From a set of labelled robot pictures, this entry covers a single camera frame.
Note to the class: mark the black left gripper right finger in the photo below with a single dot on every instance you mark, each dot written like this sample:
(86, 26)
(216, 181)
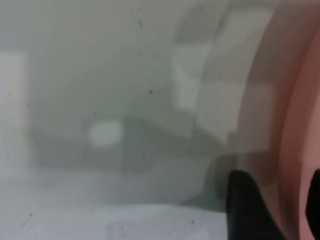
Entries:
(315, 202)

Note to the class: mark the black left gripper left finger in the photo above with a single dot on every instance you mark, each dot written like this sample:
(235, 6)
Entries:
(243, 207)

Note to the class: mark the pink round plate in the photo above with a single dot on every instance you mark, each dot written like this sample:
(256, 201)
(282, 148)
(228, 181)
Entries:
(308, 120)

